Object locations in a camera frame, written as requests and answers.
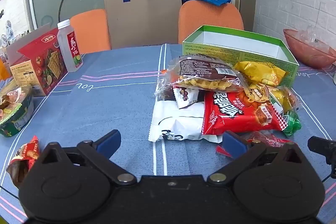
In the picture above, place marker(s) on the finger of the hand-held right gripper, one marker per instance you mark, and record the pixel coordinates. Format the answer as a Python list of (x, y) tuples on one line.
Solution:
[(319, 145)]

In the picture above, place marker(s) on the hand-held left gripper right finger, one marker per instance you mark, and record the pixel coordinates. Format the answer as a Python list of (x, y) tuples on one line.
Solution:
[(233, 144)]

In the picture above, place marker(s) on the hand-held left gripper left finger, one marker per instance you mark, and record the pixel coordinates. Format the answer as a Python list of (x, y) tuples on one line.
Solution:
[(109, 142)]

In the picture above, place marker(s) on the large red snack packet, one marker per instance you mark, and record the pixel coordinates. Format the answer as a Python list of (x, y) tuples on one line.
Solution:
[(236, 111)]

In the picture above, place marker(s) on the clear yellow snack packet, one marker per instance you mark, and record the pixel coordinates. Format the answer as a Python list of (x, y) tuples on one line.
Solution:
[(284, 98)]

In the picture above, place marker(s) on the green cardboard box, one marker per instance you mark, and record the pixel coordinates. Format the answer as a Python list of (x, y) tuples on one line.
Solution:
[(262, 58)]

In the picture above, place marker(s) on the green candy packet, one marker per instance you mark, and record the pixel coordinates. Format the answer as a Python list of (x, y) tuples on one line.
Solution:
[(292, 123)]

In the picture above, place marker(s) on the blue striped tablecloth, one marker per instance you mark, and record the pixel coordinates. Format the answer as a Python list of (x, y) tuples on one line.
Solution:
[(118, 108)]

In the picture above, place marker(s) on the small white chocolate snack packet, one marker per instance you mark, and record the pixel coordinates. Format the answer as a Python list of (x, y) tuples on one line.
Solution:
[(185, 95)]

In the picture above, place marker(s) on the clear cookie packet orange ends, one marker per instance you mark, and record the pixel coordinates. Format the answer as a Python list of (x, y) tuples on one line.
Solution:
[(204, 71)]

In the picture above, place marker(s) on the small red snack packet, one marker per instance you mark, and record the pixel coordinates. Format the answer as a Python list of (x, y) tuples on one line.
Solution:
[(26, 153)]

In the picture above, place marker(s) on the pink plastic bowl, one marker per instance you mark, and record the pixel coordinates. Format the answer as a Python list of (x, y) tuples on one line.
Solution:
[(307, 53)]

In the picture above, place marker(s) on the red cracker box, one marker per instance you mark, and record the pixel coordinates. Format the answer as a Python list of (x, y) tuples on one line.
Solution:
[(50, 64)]

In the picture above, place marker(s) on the green instant noodle bowl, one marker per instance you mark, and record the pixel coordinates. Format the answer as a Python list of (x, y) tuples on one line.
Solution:
[(13, 108)]

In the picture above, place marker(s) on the clear plastic drink bottle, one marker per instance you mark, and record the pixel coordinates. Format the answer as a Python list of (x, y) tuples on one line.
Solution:
[(69, 48)]

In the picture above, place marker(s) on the clear plastic wrap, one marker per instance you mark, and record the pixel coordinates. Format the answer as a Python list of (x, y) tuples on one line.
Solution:
[(312, 35)]

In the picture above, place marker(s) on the orange chair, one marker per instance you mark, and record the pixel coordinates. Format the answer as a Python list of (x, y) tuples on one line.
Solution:
[(207, 19), (89, 29)]

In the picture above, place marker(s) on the brown cardboard box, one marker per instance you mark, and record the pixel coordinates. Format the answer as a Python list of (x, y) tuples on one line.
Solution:
[(141, 19)]

